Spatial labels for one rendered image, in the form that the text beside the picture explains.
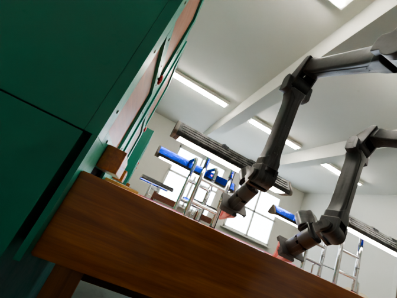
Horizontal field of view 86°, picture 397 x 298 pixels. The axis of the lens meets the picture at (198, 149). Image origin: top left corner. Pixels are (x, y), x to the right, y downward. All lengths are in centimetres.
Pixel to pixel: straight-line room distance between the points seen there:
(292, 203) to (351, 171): 687
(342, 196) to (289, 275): 34
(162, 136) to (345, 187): 548
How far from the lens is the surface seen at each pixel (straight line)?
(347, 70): 74
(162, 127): 615
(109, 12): 65
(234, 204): 79
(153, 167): 591
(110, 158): 66
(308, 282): 77
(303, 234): 85
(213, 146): 91
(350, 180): 93
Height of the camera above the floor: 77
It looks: 17 degrees up
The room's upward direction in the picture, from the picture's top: 24 degrees clockwise
